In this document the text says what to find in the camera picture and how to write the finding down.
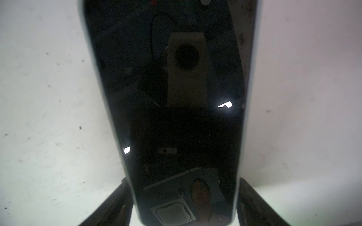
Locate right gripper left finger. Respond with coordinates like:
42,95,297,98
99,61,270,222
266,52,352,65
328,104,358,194
80,179,133,226

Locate phone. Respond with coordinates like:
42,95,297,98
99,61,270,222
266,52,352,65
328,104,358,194
79,1,260,226

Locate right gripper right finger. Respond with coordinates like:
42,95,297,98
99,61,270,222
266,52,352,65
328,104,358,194
237,178,289,226

